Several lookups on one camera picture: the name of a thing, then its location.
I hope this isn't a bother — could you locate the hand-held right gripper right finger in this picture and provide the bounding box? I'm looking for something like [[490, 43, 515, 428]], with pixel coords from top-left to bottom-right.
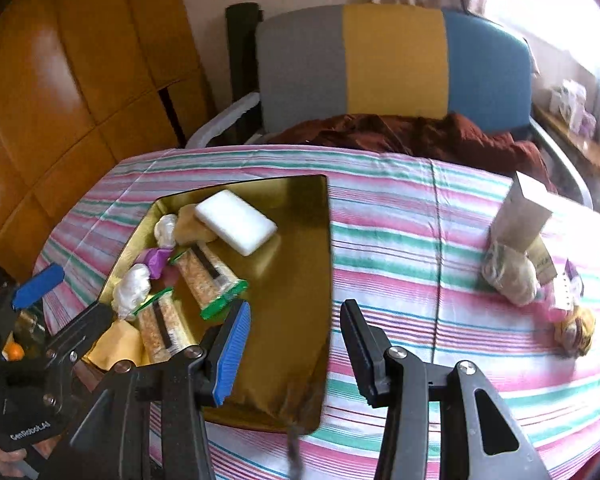
[[340, 299, 553, 480]]

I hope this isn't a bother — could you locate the brown cloth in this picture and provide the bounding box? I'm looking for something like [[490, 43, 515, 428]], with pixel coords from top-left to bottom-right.
[[265, 112, 557, 193]]

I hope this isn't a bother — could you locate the white soap bar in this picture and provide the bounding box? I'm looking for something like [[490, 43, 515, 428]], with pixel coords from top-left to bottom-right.
[[194, 189, 279, 256]]

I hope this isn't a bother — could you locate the cream tall carton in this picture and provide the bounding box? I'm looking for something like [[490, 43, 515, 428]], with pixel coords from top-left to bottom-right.
[[489, 170, 556, 256]]

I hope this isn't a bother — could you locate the purple candy wrapper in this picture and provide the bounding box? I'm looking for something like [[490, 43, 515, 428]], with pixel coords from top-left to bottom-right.
[[134, 247, 174, 282], [562, 259, 587, 296]]

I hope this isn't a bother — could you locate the gold tin box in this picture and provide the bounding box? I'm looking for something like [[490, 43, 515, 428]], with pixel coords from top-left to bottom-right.
[[82, 174, 334, 436]]

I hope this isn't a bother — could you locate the white ball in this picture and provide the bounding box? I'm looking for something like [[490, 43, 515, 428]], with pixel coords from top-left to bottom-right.
[[153, 213, 181, 249], [111, 264, 154, 319]]

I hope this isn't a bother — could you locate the person's left hand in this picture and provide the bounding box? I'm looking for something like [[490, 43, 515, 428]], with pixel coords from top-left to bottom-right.
[[0, 450, 28, 480]]

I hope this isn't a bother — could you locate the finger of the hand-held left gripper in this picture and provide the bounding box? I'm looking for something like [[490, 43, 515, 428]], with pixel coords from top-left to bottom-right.
[[45, 300, 116, 376], [0, 262, 66, 341]]

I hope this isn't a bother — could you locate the pink white packet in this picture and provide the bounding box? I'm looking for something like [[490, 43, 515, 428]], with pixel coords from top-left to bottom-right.
[[545, 272, 577, 324]]

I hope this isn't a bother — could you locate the beige bundle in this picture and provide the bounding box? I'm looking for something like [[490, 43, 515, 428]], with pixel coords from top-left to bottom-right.
[[481, 240, 542, 307]]

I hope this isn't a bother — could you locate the cereal bar packet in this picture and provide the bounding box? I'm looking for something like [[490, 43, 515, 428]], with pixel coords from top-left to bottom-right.
[[169, 241, 249, 320], [134, 287, 202, 364]]

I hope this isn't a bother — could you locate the wooden wardrobe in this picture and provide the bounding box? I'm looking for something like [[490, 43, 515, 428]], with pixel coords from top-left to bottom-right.
[[0, 0, 217, 273]]

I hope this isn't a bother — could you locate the window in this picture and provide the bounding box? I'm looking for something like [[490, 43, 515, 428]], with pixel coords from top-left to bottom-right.
[[480, 0, 600, 86]]

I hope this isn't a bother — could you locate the purple floral tissue box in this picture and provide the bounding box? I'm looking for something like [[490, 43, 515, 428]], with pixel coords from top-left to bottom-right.
[[575, 105, 599, 134]]

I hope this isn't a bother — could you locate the wooden side desk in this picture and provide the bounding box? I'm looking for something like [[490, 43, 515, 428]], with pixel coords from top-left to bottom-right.
[[532, 102, 600, 186]]

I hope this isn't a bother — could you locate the small green box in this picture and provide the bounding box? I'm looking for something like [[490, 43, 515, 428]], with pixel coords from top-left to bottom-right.
[[525, 235, 559, 284]]

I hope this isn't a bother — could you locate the white carton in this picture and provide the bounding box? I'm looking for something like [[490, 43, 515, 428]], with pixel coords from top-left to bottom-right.
[[550, 80, 582, 122]]

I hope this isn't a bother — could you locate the grey yellow blue chair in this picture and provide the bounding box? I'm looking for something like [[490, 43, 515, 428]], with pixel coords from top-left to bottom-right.
[[185, 4, 596, 211]]

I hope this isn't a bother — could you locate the striped tablecloth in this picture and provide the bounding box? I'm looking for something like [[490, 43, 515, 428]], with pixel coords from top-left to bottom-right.
[[32, 145, 600, 480]]

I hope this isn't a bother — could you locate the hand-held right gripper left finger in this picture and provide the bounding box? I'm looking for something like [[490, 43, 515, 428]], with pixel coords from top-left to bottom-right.
[[67, 300, 252, 480]]

